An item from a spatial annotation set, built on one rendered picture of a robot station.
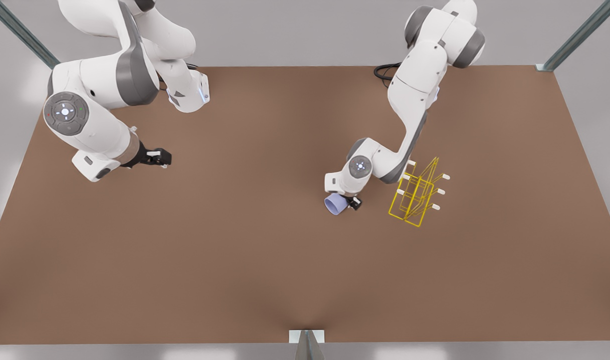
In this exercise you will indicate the lavender cup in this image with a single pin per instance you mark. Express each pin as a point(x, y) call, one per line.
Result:
point(335, 204)

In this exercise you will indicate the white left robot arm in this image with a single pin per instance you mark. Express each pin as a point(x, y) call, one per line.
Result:
point(419, 90)

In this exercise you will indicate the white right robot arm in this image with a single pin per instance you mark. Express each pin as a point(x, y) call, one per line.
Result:
point(100, 75)

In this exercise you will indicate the silver frame post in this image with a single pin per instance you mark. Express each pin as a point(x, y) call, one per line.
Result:
point(308, 345)
point(577, 36)
point(22, 34)

